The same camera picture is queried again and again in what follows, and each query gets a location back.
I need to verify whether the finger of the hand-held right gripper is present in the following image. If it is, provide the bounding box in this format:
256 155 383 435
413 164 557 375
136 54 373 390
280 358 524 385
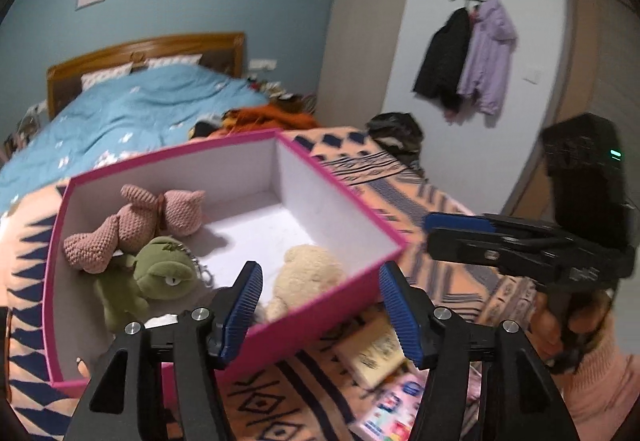
424 212 566 243
427 227 551 278

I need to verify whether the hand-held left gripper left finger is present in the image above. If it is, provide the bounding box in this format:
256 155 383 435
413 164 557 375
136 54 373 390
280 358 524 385
70 260 265 441

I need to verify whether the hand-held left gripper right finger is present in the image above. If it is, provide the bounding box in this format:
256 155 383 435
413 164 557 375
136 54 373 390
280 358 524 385
377 261 583 441

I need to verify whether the cream cardboard packet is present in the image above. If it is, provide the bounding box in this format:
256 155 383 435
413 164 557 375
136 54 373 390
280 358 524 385
334 318 406 389

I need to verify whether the cream teddy bear plush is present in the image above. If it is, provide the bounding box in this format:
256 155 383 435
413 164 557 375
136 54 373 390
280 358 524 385
257 244 347 322

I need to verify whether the pink cardboard box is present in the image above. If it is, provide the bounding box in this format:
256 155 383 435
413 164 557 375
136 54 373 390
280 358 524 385
42 130 411 389

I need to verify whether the green frog plush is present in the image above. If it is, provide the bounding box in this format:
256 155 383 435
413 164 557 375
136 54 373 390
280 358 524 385
95 236 217 334

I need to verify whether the floral tissue pack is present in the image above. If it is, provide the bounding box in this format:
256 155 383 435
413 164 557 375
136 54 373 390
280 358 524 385
360 373 431 441

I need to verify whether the pink knitted bunny plush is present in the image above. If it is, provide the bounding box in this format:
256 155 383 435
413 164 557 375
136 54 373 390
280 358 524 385
62 184 208 274

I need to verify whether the person's right hand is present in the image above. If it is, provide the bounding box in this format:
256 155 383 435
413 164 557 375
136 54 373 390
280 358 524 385
530 288 618 374

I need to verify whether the orange patterned blanket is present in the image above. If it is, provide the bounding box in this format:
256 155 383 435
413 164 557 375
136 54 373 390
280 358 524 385
0 126 551 441

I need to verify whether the wooden door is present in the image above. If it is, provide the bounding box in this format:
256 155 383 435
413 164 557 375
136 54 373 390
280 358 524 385
500 0 640 222

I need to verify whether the purple jacket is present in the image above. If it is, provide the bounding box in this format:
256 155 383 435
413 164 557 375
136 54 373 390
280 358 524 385
456 0 518 117

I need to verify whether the black jacket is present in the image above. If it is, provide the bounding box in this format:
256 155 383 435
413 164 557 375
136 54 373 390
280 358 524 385
412 7 472 112

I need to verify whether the orange cloth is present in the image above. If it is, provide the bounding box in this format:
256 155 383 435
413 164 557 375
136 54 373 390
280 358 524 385
207 104 321 139

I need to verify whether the blue floral duvet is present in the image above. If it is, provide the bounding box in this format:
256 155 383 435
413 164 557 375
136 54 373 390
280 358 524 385
0 64 271 212

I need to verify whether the white dotted pillow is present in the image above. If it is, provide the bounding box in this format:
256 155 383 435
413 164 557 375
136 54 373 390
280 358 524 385
80 62 135 89
145 54 203 69

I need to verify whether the wooden bed headboard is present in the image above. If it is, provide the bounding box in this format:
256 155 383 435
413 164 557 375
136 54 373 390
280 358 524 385
46 32 247 119

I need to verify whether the nightstand clutter with bottles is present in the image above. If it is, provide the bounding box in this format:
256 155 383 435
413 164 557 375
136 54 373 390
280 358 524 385
2 104 48 157

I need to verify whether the nightstand clutter with cables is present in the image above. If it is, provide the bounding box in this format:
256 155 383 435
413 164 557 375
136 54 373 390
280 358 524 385
247 78 318 114

